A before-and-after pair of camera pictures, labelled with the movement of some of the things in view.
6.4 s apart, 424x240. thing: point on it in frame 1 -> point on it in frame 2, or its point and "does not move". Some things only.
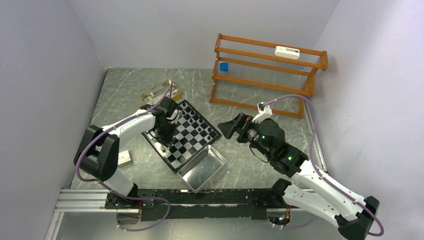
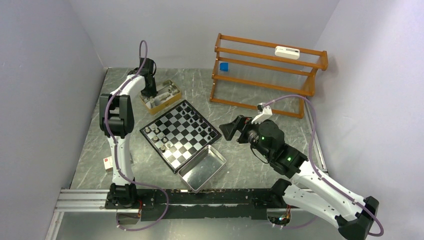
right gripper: [242, 123] does not move
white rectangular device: [287, 52] does not move
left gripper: [167, 140] -> [151, 93]
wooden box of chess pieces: [153, 96] does not move
